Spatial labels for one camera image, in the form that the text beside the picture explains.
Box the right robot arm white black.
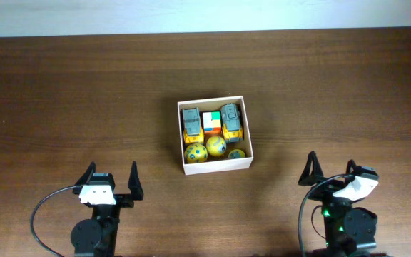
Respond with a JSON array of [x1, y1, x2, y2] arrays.
[[298, 151, 379, 256]]

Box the multicolour puzzle cube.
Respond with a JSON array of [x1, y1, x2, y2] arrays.
[[202, 111, 222, 135]]

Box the yellow wooden pellet drum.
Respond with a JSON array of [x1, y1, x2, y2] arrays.
[[228, 149, 246, 159]]

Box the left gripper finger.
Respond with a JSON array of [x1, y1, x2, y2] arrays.
[[73, 161, 96, 195], [128, 161, 144, 200]]

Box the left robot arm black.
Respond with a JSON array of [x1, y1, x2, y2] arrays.
[[71, 161, 144, 257]]

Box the yellow ball blue letters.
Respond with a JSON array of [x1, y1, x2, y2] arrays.
[[184, 143, 208, 163]]

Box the white cardboard box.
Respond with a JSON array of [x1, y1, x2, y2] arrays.
[[177, 96, 254, 175]]

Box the yellow grey mixer truck toy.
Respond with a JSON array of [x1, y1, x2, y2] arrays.
[[220, 104, 243, 143]]

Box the yellow ball with eye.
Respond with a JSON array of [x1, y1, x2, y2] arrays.
[[206, 136, 227, 157]]

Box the yellow grey dump truck toy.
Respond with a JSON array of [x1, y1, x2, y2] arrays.
[[182, 107, 204, 145]]

